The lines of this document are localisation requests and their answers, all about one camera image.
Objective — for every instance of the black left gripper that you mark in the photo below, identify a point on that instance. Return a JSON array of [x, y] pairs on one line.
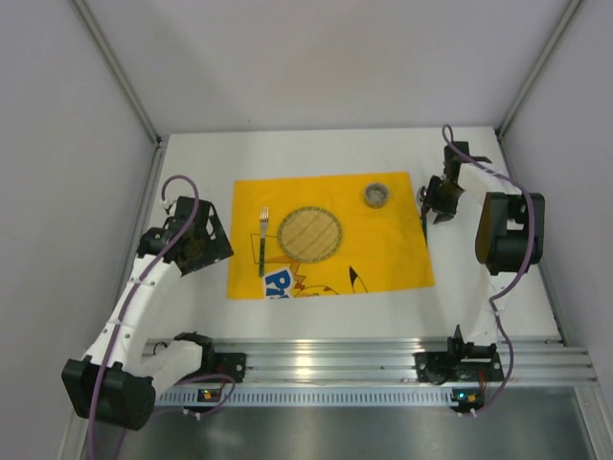
[[218, 235]]

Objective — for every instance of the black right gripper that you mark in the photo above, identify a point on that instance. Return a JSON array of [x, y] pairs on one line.
[[441, 200]]

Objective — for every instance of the yellow printed cloth placemat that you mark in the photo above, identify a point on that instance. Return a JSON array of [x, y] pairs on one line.
[[381, 250]]

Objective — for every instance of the fork with teal handle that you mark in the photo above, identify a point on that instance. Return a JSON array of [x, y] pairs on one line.
[[264, 221]]

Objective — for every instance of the round woven yellow plate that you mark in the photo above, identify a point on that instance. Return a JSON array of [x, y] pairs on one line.
[[310, 234]]

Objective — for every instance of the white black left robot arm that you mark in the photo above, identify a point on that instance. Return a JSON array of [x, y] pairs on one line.
[[114, 383]]

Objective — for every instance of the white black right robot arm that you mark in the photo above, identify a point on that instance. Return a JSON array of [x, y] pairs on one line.
[[509, 240]]

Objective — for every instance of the aluminium frame post left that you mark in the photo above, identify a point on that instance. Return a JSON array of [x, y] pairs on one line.
[[94, 29]]

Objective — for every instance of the aluminium frame post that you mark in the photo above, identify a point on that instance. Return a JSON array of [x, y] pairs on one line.
[[553, 39], [94, 29]]

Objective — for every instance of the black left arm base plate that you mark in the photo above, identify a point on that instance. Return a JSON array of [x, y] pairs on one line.
[[229, 364]]

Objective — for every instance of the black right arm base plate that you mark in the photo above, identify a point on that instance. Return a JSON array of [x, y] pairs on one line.
[[442, 367]]

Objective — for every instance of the slotted grey cable duct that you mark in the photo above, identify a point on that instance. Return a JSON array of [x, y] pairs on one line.
[[320, 397]]

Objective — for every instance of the aluminium mounting rail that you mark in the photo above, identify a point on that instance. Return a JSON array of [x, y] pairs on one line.
[[391, 361]]

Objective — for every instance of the aluminium frame post right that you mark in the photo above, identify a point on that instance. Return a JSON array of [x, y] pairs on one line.
[[553, 39]]

